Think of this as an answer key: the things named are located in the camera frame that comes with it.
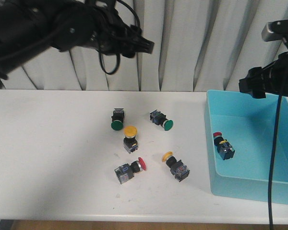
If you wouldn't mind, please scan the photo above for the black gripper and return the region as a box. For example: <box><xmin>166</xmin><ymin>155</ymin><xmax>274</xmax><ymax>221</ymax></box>
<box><xmin>86</xmin><ymin>0</ymin><xmax>154</xmax><ymax>58</ymax></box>
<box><xmin>239</xmin><ymin>67</ymin><xmax>274</xmax><ymax>99</ymax></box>

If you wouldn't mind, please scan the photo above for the red mushroom push button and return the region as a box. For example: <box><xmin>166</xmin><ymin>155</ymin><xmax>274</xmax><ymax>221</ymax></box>
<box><xmin>213</xmin><ymin>132</ymin><xmax>235</xmax><ymax>160</ymax></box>

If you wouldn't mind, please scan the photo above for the yellow mushroom push button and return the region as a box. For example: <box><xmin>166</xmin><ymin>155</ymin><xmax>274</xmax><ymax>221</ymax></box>
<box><xmin>162</xmin><ymin>151</ymin><xmax>190</xmax><ymax>182</ymax></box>

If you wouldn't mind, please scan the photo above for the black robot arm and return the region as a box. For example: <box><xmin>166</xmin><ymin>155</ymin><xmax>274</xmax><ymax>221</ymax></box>
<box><xmin>239</xmin><ymin>52</ymin><xmax>288</xmax><ymax>99</ymax></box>
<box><xmin>0</xmin><ymin>0</ymin><xmax>154</xmax><ymax>89</ymax></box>

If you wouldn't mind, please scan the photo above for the light blue plastic box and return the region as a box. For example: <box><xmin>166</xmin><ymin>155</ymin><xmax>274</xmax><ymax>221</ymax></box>
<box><xmin>204</xmin><ymin>90</ymin><xmax>288</xmax><ymax>204</ymax></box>

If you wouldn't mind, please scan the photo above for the white pleated curtain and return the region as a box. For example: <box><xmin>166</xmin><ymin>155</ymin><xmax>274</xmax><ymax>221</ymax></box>
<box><xmin>3</xmin><ymin>0</ymin><xmax>288</xmax><ymax>92</ymax></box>

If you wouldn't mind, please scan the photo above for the green mushroom push button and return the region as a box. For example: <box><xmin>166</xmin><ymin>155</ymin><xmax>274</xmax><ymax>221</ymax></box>
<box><xmin>150</xmin><ymin>110</ymin><xmax>174</xmax><ymax>131</ymax></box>

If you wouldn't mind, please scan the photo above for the red push button lying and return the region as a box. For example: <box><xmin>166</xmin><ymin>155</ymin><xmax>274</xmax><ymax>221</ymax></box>
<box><xmin>114</xmin><ymin>157</ymin><xmax>147</xmax><ymax>184</ymax></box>

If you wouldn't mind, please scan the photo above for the black cable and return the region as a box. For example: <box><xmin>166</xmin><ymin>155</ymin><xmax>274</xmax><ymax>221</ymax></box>
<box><xmin>268</xmin><ymin>59</ymin><xmax>288</xmax><ymax>230</ymax></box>
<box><xmin>98</xmin><ymin>0</ymin><xmax>141</xmax><ymax>75</ymax></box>

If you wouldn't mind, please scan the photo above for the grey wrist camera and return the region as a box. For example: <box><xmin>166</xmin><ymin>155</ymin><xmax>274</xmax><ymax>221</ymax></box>
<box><xmin>261</xmin><ymin>20</ymin><xmax>288</xmax><ymax>42</ymax></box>

